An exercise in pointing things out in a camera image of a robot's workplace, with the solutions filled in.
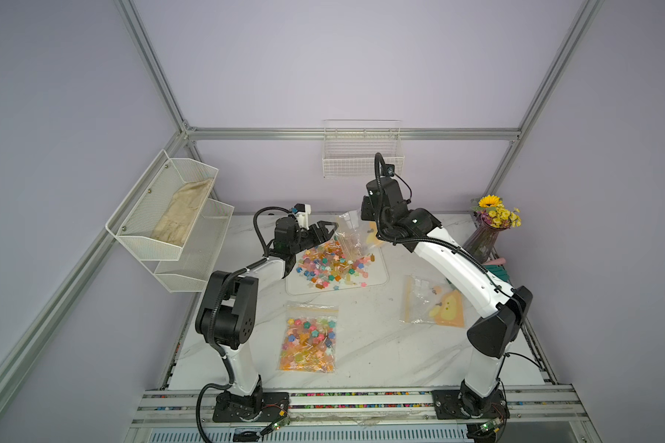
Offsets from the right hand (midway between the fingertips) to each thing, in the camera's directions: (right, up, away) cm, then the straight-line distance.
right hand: (377, 203), depth 78 cm
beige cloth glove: (-58, -4, +1) cm, 58 cm away
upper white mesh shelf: (-65, -4, +1) cm, 65 cm away
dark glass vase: (+40, -11, +18) cm, 45 cm away
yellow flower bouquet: (+39, -1, +11) cm, 40 cm away
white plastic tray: (+3, -24, +24) cm, 34 cm away
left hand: (-13, -7, +12) cm, 19 cm away
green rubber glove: (+47, -22, +20) cm, 56 cm away
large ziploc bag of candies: (-20, -42, +6) cm, 47 cm away
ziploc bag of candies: (-5, -9, +8) cm, 13 cm away
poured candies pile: (-15, -20, +23) cm, 34 cm away
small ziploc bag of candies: (+20, -31, +13) cm, 40 cm away
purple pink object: (+49, -19, +26) cm, 59 cm away
